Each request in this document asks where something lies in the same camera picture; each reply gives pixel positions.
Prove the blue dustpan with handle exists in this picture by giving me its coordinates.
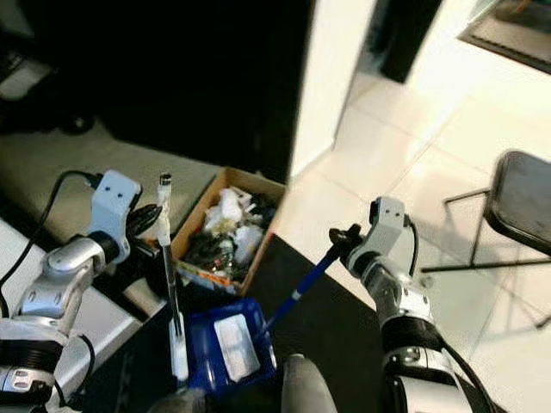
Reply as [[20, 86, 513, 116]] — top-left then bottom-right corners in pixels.
[[187, 245, 346, 396]]

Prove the white tissue packet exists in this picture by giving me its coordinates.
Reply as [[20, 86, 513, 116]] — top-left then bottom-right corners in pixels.
[[213, 313, 262, 382]]

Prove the cardboard box of rubbish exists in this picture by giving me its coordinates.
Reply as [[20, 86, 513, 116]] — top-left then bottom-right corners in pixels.
[[170, 165, 288, 297]]

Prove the grey robot right leg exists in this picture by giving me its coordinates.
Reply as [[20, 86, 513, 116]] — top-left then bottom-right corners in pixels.
[[279, 352, 342, 413]]

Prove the grey robot leg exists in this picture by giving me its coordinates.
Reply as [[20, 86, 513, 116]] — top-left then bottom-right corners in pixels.
[[279, 352, 342, 413], [147, 386, 208, 413]]

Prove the grey robot left leg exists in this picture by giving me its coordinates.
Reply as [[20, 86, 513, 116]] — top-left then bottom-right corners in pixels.
[[147, 386, 208, 413]]

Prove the dark door mat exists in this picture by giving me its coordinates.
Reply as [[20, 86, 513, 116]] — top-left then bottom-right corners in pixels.
[[457, 0, 551, 75]]

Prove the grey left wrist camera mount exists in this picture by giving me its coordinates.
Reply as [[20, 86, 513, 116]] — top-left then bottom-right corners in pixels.
[[90, 169, 144, 241]]

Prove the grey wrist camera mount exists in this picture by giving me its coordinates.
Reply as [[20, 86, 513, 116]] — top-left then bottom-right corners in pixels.
[[368, 195, 409, 258], [90, 169, 144, 241]]

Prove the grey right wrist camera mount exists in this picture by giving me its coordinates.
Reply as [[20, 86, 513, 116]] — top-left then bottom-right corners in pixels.
[[368, 195, 409, 258]]

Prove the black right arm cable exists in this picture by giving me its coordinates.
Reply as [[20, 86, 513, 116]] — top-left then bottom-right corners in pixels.
[[404, 214, 420, 278]]

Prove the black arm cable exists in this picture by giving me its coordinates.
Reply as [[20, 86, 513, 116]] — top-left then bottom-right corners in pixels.
[[1, 169, 105, 287], [404, 214, 420, 278]]

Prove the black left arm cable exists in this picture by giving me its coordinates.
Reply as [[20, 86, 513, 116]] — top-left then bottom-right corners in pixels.
[[1, 169, 105, 287]]

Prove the black metal frame chair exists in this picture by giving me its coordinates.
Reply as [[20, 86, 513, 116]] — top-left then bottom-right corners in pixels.
[[421, 150, 551, 330]]

